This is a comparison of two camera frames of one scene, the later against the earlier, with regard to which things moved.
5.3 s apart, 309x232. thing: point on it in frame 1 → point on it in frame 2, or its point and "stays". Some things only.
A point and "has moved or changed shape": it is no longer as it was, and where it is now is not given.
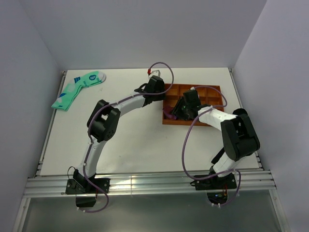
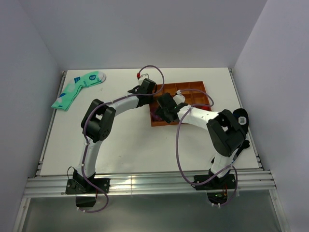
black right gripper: (177, 110) → (160, 112)
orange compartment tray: (209, 94) has moved or changed shape
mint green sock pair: (64, 98) stays
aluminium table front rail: (53, 186) stays
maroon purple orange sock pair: (168, 111) has moved or changed shape
